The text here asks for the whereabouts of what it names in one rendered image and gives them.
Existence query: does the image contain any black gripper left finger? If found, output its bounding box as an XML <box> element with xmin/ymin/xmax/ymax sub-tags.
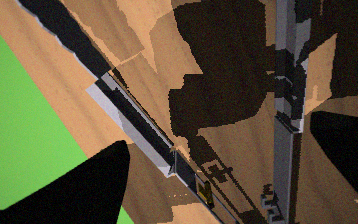
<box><xmin>0</xmin><ymin>140</ymin><xmax>130</xmax><ymax>224</ymax></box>

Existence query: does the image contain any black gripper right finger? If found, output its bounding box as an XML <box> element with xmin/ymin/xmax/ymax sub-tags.
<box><xmin>310</xmin><ymin>111</ymin><xmax>358</xmax><ymax>194</ymax></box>

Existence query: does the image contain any light brown wooden board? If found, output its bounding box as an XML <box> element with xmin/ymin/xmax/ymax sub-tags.
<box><xmin>0</xmin><ymin>0</ymin><xmax>358</xmax><ymax>224</ymax></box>

